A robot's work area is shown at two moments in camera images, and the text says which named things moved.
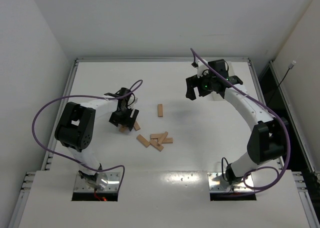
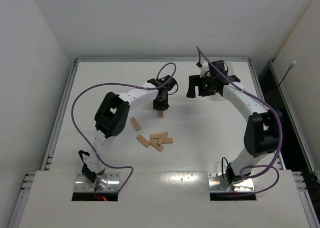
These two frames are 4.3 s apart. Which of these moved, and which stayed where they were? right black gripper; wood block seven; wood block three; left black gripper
Moved: left black gripper
Stayed: right black gripper; wood block three; wood block seven
